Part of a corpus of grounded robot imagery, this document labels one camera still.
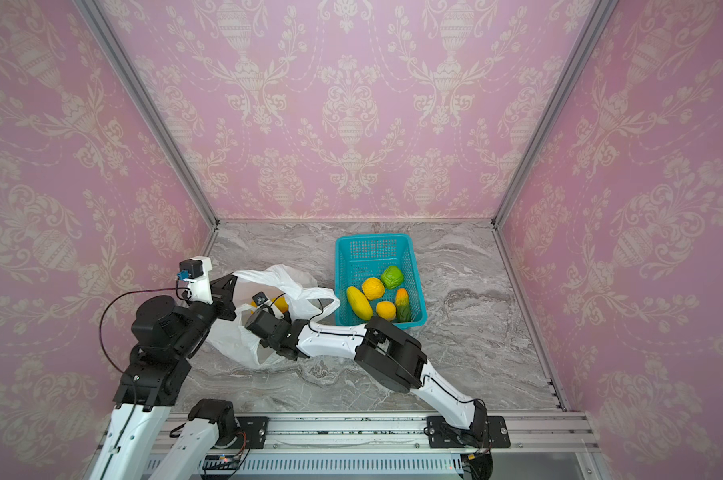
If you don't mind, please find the round yellow citrus fruit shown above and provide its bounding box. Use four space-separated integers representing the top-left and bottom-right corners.
361 277 385 300

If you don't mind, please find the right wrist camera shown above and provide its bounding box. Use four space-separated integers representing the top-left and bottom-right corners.
250 292 271 309

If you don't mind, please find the yellow banana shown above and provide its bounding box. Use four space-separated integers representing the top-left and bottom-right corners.
272 296 289 314

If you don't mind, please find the orange green mango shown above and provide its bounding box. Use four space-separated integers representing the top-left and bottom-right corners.
395 288 411 323

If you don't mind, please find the green apple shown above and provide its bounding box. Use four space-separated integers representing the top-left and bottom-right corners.
381 265 405 290

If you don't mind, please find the right corner aluminium post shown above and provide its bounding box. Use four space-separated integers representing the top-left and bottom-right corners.
493 0 619 231

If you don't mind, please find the left corner aluminium post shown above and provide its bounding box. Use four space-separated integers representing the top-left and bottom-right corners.
73 0 219 230

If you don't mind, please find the teal plastic basket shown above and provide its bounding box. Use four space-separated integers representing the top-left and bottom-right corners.
334 233 427 329

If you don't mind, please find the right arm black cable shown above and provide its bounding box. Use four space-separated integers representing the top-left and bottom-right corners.
264 292 489 415

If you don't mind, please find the yellow orange bell pepper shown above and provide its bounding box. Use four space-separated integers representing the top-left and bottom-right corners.
375 301 397 322

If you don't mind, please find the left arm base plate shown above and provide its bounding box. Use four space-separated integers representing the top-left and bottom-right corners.
214 416 269 451

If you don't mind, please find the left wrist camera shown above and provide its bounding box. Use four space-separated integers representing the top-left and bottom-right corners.
177 256 212 305

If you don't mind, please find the yellow lemon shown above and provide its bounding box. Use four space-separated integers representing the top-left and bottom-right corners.
346 286 373 322

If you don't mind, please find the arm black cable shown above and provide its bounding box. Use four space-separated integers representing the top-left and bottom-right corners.
264 292 489 415
98 286 185 376

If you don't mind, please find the aluminium front rail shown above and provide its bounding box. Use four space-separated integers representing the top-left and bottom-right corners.
236 410 599 453

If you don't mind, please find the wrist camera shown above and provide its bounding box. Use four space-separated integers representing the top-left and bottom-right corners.
177 256 212 305
250 292 271 309

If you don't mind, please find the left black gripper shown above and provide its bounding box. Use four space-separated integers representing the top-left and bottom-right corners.
171 271 238 360

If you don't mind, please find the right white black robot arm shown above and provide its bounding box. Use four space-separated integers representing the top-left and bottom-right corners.
244 309 491 452

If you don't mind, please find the corner aluminium post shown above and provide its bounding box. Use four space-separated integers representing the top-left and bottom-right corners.
73 0 219 230
493 0 619 231

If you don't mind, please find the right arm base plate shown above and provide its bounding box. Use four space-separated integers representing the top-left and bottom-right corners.
423 416 511 449

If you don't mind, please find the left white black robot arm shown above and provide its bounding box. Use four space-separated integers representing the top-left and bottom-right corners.
89 274 237 479

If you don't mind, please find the white plastic bag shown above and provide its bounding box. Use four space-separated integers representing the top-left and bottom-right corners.
206 264 340 369

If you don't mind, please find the perforated white vent strip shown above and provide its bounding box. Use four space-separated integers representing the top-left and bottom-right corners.
143 453 463 479

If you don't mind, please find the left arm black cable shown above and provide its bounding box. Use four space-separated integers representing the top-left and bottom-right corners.
98 286 185 376

